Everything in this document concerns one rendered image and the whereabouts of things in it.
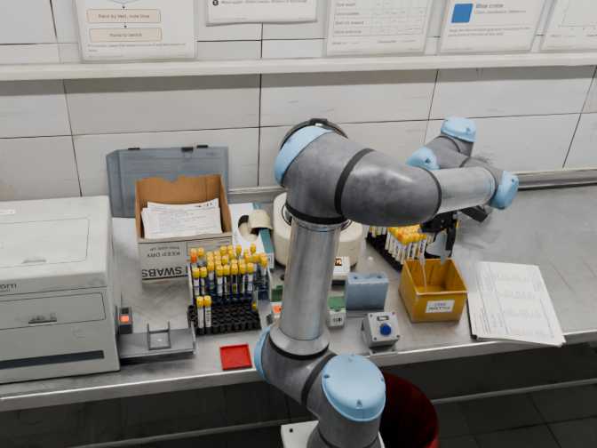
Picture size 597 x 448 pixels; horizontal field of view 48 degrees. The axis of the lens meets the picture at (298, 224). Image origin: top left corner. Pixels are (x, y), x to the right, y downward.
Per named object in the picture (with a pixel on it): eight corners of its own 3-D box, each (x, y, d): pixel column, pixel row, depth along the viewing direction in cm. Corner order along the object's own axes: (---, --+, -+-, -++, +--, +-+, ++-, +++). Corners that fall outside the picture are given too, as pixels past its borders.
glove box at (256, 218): (234, 276, 180) (234, 248, 174) (225, 224, 199) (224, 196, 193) (280, 272, 182) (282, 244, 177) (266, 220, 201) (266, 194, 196)
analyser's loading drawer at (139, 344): (103, 364, 150) (100, 348, 147) (104, 342, 155) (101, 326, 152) (195, 354, 154) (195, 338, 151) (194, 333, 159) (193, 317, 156)
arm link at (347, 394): (354, 462, 121) (362, 412, 113) (298, 420, 128) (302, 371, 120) (392, 422, 129) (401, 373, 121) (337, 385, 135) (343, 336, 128)
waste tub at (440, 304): (410, 324, 169) (417, 294, 163) (397, 288, 180) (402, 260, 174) (461, 321, 171) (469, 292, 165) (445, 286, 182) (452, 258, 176)
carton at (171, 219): (139, 285, 175) (135, 239, 166) (138, 221, 197) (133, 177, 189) (234, 276, 180) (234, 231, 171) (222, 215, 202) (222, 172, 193)
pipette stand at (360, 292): (346, 317, 169) (350, 287, 164) (341, 299, 175) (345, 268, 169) (385, 316, 171) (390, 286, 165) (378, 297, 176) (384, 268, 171)
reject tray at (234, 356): (222, 370, 153) (222, 368, 153) (219, 348, 158) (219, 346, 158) (252, 367, 154) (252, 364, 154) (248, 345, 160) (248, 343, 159)
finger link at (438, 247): (421, 265, 162) (425, 228, 159) (445, 264, 163) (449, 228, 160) (425, 269, 159) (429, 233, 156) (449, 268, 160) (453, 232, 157)
